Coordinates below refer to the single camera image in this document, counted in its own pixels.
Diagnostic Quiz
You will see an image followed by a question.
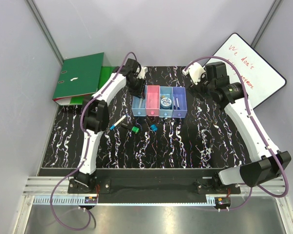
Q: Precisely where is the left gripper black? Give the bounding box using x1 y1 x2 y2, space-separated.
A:
127 76 146 99

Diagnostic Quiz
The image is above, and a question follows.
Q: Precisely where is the sky blue drawer box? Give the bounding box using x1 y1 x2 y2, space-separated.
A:
131 86 147 117

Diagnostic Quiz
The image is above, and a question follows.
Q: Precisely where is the light blue drawer box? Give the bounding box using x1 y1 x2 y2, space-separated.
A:
159 86 173 117

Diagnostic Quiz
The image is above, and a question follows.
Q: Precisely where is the blue cleaning gel jar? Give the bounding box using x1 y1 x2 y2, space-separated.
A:
160 97 172 109

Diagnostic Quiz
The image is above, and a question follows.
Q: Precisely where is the white marker dark blue cap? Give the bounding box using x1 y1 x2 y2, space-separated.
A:
174 97 180 110

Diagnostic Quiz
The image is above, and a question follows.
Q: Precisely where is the purple drawer box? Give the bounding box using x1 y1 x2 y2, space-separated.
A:
172 87 188 118

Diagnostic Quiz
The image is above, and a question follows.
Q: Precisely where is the white marker yellow cap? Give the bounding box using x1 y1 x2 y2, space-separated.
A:
138 98 143 109

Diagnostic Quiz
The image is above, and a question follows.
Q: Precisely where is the pink drawer box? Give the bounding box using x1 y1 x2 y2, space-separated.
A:
146 85 160 117

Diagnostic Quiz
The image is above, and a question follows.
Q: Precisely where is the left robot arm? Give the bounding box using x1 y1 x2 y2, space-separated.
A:
74 58 147 193

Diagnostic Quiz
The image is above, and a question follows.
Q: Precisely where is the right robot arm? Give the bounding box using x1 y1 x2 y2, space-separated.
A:
183 62 292 193

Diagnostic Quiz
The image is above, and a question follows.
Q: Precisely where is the black highlighter green cap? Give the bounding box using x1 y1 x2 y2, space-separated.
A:
121 123 140 133

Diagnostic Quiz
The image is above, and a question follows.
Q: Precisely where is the black highlighter blue cap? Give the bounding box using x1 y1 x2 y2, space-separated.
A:
146 116 158 132

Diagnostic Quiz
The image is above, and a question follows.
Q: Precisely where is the black marble pattern mat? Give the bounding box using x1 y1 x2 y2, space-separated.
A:
38 65 261 169

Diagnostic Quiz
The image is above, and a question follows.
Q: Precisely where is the whiteboard with red writing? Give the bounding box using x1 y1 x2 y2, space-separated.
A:
214 33 287 108

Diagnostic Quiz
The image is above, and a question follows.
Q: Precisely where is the dark green lever arch binder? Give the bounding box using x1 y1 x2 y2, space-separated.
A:
53 53 104 106

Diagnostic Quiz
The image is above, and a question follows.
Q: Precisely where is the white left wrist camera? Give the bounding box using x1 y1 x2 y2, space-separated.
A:
137 66 148 79

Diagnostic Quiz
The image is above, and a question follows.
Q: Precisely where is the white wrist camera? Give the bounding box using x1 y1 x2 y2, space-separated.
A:
182 62 206 85
137 66 148 79

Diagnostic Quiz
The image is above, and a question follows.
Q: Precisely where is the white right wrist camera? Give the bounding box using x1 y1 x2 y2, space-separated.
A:
182 62 206 85

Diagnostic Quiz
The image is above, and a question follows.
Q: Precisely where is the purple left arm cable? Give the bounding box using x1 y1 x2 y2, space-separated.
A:
50 51 139 231

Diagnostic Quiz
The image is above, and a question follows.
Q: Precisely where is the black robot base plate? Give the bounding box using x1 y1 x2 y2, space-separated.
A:
68 169 241 205

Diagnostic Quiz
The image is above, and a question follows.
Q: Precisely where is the aluminium frame rail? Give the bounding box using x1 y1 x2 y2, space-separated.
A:
21 176 290 208

